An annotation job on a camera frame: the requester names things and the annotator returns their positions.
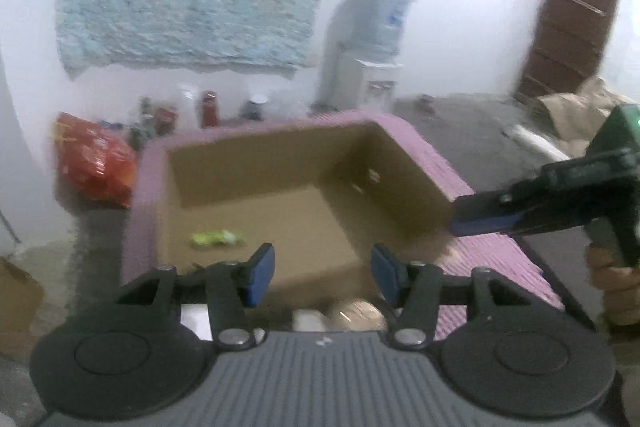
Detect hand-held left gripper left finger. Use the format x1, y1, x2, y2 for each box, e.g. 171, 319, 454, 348
116, 243, 277, 350

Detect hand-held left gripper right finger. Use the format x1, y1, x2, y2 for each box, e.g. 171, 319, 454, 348
371, 244, 533, 350

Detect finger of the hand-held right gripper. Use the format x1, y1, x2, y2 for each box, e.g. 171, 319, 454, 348
451, 189, 556, 238

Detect round silver tin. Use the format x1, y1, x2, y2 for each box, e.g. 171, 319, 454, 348
330, 299, 387, 333

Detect small green toy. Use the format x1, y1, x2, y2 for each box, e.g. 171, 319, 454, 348
192, 229, 246, 249

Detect checked pink cardboard box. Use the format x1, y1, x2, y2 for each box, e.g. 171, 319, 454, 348
122, 112, 566, 343

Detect person's right hand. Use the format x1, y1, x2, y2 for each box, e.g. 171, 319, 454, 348
585, 244, 640, 328

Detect white round item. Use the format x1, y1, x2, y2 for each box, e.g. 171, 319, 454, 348
292, 308, 328, 333

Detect brown paper pile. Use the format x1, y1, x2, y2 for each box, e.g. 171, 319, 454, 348
537, 76, 640, 144

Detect white tube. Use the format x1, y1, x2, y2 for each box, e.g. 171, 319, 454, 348
502, 124, 572, 162

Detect brown wooden door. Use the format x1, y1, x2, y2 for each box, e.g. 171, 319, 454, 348
515, 0, 626, 105

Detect clear plastic bottle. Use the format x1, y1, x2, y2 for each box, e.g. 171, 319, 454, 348
177, 83, 199, 128

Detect dark green bottles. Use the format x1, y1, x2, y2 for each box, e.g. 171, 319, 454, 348
128, 97, 157, 150

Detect white water dispenser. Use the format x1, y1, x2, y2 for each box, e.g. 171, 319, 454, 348
317, 0, 416, 114

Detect red snack bag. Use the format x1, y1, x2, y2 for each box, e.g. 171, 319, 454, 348
54, 112, 138, 208

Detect clear water dispenser bottle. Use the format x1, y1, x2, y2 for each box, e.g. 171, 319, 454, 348
350, 0, 413, 58

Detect flat brown cardboard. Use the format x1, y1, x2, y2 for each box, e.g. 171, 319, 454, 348
0, 257, 46, 349

